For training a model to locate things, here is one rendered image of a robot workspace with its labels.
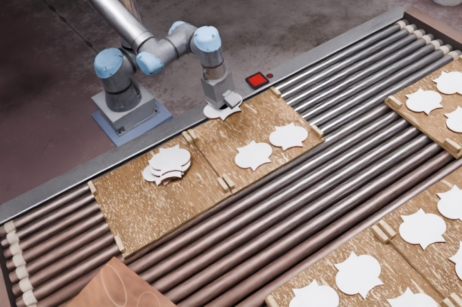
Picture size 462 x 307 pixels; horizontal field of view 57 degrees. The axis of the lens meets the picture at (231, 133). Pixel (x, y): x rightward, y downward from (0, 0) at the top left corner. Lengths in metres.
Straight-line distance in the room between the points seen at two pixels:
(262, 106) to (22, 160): 2.02
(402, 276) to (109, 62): 1.24
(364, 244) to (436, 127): 0.56
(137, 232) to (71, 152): 1.74
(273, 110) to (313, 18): 2.21
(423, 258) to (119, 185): 1.03
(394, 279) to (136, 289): 0.73
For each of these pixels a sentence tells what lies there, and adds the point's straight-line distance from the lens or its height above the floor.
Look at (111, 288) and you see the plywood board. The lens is 1.31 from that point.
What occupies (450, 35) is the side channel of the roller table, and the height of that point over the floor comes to 0.95.
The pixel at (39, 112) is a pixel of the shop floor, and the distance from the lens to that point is 3.57.
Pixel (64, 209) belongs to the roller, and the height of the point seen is 0.92.
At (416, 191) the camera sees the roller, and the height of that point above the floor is 0.92.
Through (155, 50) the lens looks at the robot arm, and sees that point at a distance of 1.31.
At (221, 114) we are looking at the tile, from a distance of 1.45.
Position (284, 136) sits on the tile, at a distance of 1.61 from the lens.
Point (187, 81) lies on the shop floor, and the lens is 3.35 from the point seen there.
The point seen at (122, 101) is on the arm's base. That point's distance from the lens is 1.79.
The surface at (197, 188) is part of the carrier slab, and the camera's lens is 1.52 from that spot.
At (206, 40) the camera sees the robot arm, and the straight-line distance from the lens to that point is 1.27.
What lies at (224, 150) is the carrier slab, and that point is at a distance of 1.60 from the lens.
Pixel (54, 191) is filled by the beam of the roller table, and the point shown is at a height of 0.92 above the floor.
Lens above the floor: 2.17
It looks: 49 degrees down
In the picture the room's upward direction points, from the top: 10 degrees counter-clockwise
